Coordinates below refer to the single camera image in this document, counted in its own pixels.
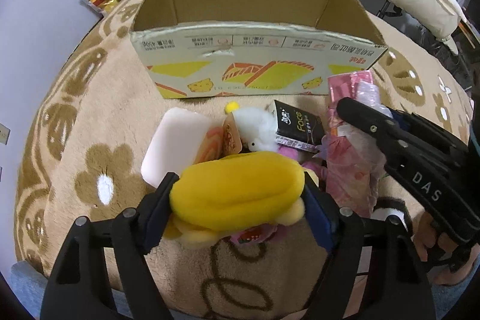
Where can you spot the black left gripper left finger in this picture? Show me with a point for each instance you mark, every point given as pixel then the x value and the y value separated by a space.
pixel 78 285

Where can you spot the white fluffy plush toy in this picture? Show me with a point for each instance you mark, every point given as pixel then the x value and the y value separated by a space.
pixel 257 127

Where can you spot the yellow plush duck toy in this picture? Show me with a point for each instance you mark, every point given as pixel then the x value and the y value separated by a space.
pixel 216 199

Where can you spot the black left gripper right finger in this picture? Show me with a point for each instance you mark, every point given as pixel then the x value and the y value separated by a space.
pixel 372 270

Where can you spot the open cardboard box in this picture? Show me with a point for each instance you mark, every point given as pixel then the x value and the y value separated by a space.
pixel 208 48

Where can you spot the pink plastic tissue pack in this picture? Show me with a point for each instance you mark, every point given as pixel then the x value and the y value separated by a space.
pixel 354 163

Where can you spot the white wall outlet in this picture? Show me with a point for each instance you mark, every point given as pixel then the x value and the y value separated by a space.
pixel 4 134

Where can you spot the black tissue pack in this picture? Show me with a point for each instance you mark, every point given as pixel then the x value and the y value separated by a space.
pixel 296 128

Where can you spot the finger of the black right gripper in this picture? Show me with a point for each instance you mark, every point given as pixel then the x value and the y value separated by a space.
pixel 429 132
pixel 373 123

